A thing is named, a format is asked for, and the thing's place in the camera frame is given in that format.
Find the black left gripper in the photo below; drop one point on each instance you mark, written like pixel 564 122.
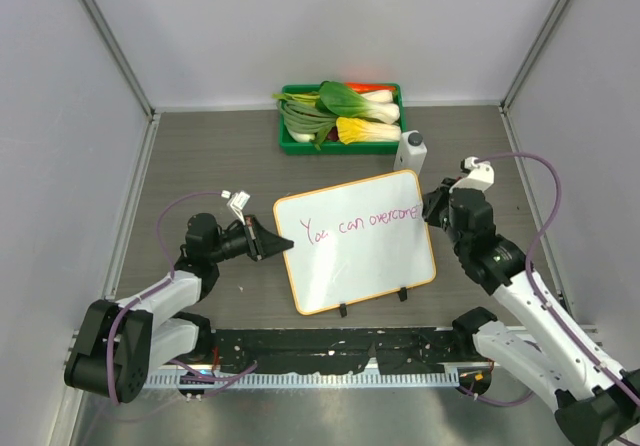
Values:
pixel 260 242

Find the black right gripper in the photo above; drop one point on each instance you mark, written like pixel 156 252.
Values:
pixel 433 201

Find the orange-framed whiteboard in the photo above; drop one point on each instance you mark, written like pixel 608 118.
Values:
pixel 355 241

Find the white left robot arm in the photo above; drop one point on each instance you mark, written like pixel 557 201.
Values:
pixel 120 343

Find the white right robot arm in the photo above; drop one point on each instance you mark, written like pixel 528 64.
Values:
pixel 593 398

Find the white plastic bottle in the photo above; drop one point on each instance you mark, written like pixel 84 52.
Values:
pixel 411 152

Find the green plastic tray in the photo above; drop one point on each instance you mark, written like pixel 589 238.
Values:
pixel 327 141

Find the yellow-leaf cabbage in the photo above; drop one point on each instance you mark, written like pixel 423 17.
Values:
pixel 354 130

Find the white radish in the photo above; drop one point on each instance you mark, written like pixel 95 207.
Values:
pixel 302 137

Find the orange carrot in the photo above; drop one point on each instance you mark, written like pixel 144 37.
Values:
pixel 370 87

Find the green long beans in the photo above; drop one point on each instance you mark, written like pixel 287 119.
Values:
pixel 301 114

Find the green bok choy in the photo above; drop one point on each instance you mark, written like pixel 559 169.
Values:
pixel 341 100

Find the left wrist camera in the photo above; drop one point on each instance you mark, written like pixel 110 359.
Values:
pixel 236 203

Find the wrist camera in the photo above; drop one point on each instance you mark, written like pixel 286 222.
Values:
pixel 478 175
pixel 236 203

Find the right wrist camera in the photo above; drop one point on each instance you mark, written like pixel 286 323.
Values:
pixel 478 175

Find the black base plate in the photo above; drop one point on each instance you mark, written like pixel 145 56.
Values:
pixel 334 351

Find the white slotted cable duct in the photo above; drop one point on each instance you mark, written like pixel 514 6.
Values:
pixel 175 378

